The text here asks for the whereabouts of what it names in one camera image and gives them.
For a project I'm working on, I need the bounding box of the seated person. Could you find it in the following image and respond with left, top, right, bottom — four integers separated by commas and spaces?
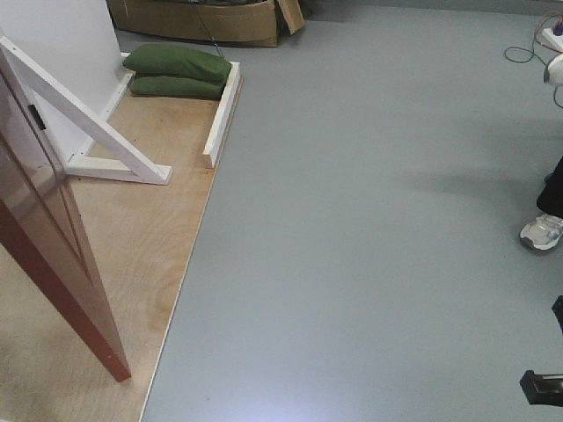
519, 159, 562, 251

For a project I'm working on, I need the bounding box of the lower green sandbag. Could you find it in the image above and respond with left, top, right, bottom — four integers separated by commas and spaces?
130, 76, 225, 99

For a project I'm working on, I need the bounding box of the brown wooden door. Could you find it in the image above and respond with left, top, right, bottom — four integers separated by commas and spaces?
1, 81, 131, 382

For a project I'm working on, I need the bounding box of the green sandbag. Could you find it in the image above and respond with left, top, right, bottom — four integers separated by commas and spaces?
122, 43, 232, 83
130, 76, 225, 99

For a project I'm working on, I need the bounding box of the white far edge rail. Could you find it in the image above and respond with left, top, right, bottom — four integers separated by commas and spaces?
203, 62, 243, 169

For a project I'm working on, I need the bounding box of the upper green sandbag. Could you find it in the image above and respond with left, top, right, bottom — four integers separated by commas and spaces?
122, 43, 232, 83

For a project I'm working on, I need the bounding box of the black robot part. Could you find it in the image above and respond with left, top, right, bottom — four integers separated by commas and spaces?
518, 295, 563, 408

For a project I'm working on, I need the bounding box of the plywood base platform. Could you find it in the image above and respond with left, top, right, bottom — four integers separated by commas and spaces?
1, 96, 217, 421

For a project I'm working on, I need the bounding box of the white door frame panel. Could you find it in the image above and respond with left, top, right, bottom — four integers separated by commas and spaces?
1, 1, 127, 175

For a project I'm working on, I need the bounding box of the thin floor cable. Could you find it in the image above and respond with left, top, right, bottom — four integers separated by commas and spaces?
503, 11, 563, 109

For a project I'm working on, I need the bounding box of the open cardboard box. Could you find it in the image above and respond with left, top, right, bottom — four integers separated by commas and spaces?
107, 1, 305, 47

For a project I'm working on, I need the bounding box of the thin dark rod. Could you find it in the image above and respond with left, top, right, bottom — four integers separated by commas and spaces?
191, 3, 225, 59

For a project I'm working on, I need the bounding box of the white power strip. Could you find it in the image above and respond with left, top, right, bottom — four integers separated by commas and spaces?
542, 27, 563, 52

